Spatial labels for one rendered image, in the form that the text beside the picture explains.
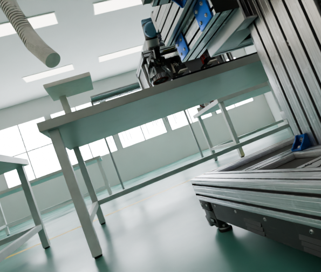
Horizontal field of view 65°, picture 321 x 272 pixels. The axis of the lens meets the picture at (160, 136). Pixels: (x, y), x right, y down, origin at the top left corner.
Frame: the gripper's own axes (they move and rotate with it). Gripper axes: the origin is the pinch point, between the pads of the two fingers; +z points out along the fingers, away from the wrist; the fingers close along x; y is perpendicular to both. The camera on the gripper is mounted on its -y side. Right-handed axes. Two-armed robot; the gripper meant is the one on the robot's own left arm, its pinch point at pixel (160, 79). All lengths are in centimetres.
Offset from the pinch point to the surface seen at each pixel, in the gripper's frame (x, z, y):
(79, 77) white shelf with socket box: -45, -7, -65
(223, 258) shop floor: -25, 37, 100
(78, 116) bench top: -53, 1, 15
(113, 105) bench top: -34.4, 1.8, 15.5
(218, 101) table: 96, 70, -103
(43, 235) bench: -115, 98, -36
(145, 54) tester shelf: 4.6, -13.0, -34.2
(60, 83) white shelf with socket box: -60, -7, -65
